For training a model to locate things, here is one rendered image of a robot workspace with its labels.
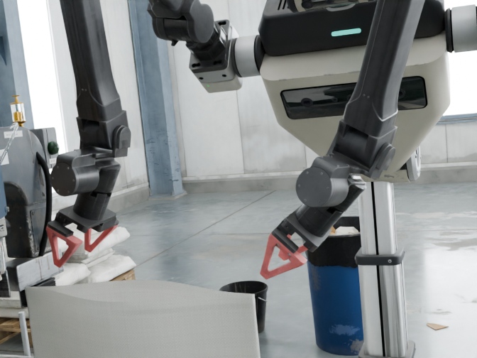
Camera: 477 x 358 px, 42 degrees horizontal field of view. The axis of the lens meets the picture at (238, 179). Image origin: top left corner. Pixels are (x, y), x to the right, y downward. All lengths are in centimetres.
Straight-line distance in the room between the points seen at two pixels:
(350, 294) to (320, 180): 238
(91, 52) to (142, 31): 893
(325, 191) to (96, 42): 45
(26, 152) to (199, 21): 44
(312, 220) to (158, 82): 891
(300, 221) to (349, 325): 236
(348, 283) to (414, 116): 196
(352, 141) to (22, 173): 70
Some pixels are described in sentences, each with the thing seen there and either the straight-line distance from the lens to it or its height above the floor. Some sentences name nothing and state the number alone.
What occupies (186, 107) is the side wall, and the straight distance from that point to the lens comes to 988.
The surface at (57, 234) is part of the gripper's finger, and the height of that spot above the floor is 115.
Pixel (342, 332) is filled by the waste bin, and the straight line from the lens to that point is 332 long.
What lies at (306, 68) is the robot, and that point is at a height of 140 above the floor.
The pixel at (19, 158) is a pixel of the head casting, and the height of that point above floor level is 127.
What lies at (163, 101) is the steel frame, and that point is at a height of 150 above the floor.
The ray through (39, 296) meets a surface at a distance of 127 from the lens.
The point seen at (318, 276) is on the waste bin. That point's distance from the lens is 327.
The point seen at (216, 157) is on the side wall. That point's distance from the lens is 974.
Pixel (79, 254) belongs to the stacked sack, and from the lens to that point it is 440.
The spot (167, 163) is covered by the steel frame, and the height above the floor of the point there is 53.
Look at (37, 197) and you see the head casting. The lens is 136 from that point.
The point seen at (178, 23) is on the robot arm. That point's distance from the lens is 125.
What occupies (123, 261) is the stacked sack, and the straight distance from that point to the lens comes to 480.
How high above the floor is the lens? 134
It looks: 7 degrees down
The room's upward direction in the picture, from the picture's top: 6 degrees counter-clockwise
